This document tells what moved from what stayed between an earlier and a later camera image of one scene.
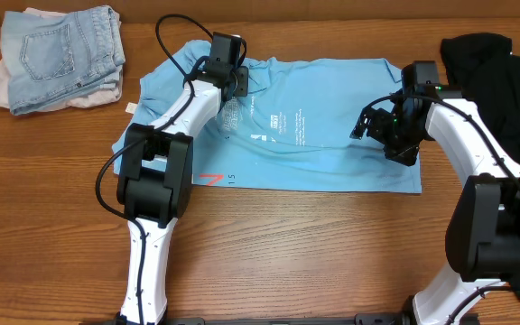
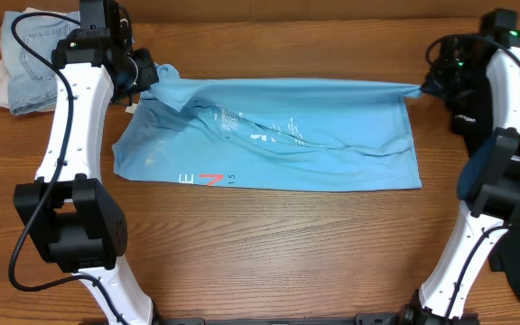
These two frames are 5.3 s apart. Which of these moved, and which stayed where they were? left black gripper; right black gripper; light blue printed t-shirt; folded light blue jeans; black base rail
Moved: light blue printed t-shirt; left black gripper; right black gripper
Stayed: black base rail; folded light blue jeans
